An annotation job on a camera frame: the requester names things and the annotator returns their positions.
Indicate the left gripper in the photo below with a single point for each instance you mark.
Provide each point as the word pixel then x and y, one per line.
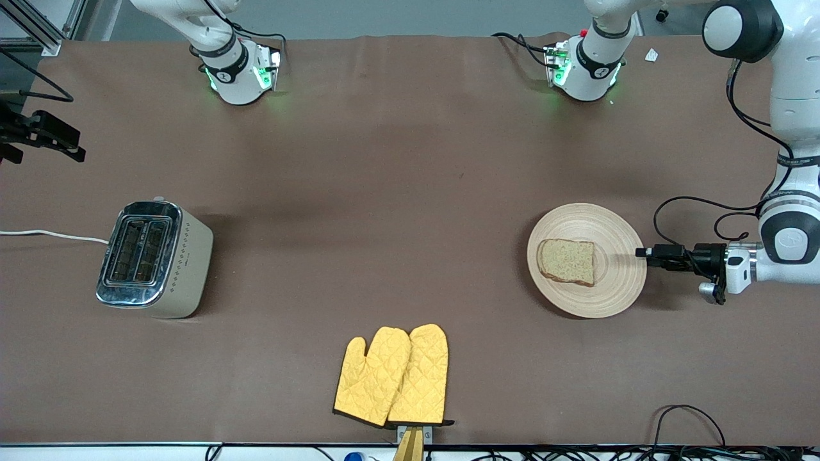
pixel 708 258

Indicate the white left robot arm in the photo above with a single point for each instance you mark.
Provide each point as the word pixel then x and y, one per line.
pixel 794 64

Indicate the small white paper scrap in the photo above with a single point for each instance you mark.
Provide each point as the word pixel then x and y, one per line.
pixel 652 56

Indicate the yellow quilted oven mitt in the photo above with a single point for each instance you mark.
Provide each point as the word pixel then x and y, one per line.
pixel 371 378
pixel 426 378

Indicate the round light wooden plate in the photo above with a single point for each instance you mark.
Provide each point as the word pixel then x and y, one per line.
pixel 615 282

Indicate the slice of brown bread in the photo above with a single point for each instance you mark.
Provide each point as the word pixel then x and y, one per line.
pixel 567 261

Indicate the aluminium frame post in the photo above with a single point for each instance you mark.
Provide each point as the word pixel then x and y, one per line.
pixel 45 43

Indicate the beige chrome two-slot toaster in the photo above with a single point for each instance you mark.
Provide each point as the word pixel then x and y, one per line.
pixel 186 269

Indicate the black caster wheel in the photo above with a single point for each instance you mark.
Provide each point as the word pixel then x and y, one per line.
pixel 662 14

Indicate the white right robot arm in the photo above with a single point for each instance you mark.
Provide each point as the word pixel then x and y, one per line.
pixel 237 83

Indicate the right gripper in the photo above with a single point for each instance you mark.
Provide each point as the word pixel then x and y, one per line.
pixel 14 128

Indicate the grey metal bracket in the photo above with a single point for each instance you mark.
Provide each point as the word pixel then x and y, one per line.
pixel 428 434

